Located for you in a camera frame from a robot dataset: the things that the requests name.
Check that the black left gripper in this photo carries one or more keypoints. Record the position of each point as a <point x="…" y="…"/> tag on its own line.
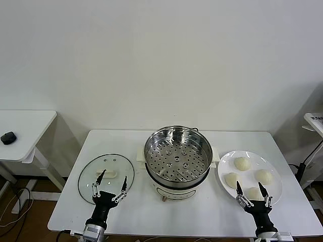
<point x="104" y="204"/>

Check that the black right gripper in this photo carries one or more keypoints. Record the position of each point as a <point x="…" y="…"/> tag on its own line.
<point x="261" y="216"/>

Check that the white steamed baozi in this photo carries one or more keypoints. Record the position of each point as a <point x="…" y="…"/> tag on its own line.
<point x="232" y="179"/>
<point x="253" y="194"/>
<point x="242" y="163"/>
<point x="264" y="176"/>

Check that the steel steamer pot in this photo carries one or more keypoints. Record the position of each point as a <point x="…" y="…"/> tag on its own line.
<point x="174" y="192"/>

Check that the perforated steel steamer basket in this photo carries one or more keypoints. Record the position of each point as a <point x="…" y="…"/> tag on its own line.
<point x="176" y="148"/>

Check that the white round plate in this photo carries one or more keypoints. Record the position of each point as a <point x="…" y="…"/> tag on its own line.
<point x="252" y="157"/>

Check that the white side table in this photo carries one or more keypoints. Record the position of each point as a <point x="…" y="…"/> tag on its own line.
<point x="25" y="131"/>

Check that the small black case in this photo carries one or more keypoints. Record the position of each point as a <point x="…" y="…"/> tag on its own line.
<point x="8" y="138"/>

